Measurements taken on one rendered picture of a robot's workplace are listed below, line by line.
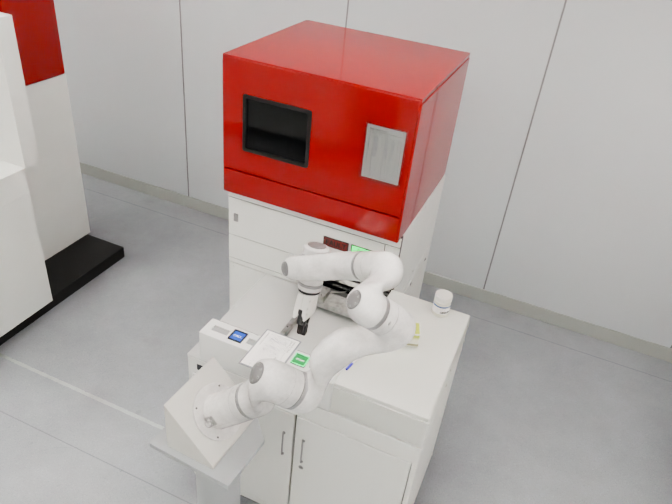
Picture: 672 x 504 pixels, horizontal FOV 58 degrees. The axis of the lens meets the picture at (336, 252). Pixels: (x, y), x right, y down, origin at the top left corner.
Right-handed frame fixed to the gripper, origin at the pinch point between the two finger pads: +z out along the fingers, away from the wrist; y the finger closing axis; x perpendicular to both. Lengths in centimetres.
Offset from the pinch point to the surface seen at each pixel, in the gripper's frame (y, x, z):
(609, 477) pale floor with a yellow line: -115, 135, 90
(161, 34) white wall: -198, -212, -64
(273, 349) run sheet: -3.7, -11.0, 14.7
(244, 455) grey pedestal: 27.8, -2.2, 36.2
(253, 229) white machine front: -59, -53, -5
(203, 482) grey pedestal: 27, -17, 56
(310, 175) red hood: -46, -25, -40
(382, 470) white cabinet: -6, 38, 48
